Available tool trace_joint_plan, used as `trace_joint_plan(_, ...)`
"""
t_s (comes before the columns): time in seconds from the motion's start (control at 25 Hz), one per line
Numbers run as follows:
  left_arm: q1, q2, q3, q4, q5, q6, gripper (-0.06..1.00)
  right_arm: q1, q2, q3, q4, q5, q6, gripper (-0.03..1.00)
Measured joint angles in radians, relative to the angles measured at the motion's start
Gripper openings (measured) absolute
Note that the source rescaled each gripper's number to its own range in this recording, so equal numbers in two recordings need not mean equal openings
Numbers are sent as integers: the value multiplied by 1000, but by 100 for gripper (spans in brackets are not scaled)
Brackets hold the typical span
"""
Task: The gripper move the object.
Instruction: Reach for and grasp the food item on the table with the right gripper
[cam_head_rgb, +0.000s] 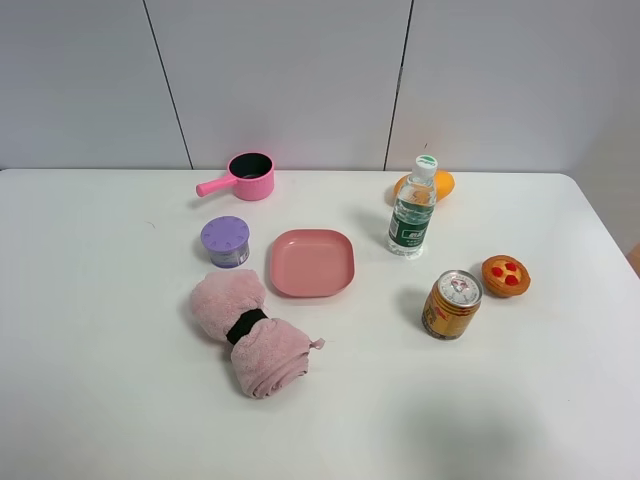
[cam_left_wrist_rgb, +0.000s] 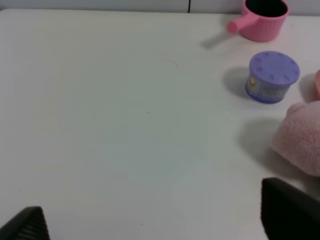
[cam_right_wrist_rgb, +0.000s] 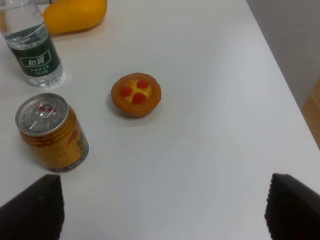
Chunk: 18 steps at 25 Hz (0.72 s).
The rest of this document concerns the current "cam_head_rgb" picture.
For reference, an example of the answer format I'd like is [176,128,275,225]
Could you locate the purple lidded round container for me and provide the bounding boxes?
[200,216,250,269]

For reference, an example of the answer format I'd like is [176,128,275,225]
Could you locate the orange mango fruit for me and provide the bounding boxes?
[393,170,455,202]

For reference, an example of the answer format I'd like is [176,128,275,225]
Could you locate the clear water bottle green label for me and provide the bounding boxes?
[387,155,438,258]

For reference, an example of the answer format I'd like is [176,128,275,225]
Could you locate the rolled pink towel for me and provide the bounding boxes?
[190,269,325,399]

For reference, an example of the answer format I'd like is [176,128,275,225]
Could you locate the black band on towel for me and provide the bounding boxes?
[226,308,267,345]

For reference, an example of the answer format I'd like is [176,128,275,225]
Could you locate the toy fruit tart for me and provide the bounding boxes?
[481,255,531,298]

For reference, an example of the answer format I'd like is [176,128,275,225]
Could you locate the gold drink can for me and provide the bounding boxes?
[422,270,483,340]

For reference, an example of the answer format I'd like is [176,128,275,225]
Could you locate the pink toy saucepan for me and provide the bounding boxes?
[195,152,275,201]

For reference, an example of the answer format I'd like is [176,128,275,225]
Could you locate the pink square plate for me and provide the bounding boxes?
[269,229,355,298]

